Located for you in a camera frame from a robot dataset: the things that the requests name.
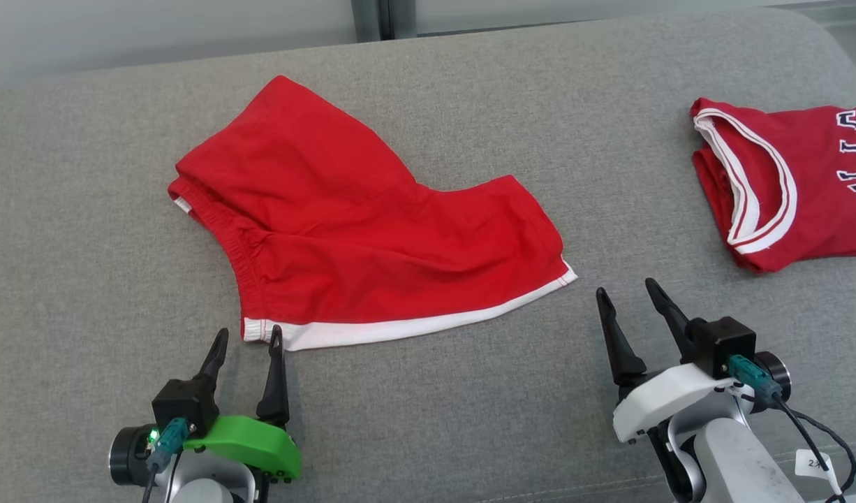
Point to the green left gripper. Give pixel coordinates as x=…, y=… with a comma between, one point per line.
x=253, y=440

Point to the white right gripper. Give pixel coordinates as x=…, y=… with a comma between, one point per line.
x=669, y=398

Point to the red shorts with white trim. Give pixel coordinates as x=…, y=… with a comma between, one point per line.
x=372, y=237

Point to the red jersey with white sleeves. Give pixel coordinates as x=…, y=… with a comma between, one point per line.
x=812, y=195

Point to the black right wrist cylinder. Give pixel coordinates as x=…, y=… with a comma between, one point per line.
x=778, y=370

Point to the black wrist cylinder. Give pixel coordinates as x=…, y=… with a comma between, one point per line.
x=778, y=370
x=128, y=457

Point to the black left wrist cylinder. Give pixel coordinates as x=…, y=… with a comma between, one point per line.
x=128, y=457

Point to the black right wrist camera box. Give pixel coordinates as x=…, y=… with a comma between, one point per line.
x=721, y=346

